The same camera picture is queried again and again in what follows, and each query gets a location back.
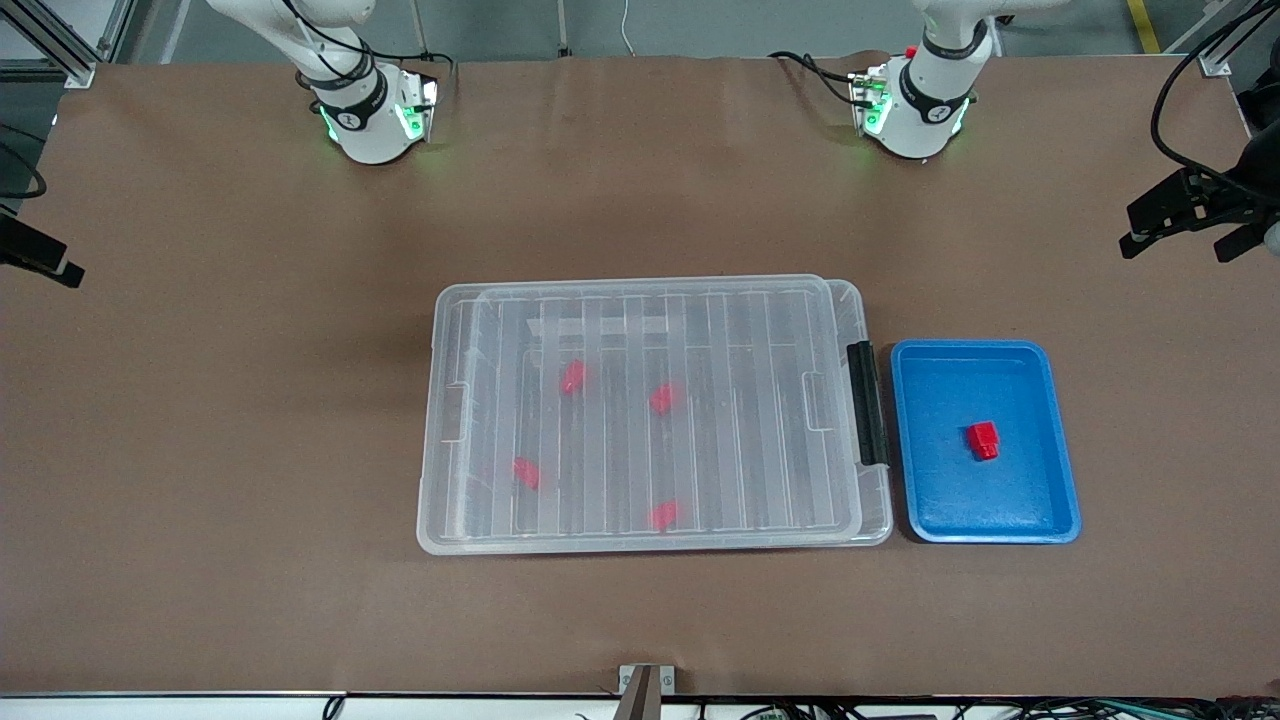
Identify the blue plastic tray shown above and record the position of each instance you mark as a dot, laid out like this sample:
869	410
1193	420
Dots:
950	500

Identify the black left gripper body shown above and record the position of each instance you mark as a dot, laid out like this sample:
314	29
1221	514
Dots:
1228	196

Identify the brown paper table cover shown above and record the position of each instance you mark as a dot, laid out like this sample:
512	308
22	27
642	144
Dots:
250	400

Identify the red block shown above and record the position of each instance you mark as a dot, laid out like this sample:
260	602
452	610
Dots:
527	472
663	398
572	376
663	515
983	440

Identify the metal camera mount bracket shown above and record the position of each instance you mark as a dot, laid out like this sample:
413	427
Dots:
645	690

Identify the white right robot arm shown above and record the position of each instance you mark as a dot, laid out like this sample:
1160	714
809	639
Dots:
370	130

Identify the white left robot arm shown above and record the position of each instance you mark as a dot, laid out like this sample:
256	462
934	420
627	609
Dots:
920	110

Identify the clear plastic storage box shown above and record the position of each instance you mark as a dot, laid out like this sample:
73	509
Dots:
878	510

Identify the aluminium frame profile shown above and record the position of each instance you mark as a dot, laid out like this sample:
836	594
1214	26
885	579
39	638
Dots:
1215	55
60	45

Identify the clear plastic box lid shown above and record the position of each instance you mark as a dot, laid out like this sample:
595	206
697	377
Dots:
620	450

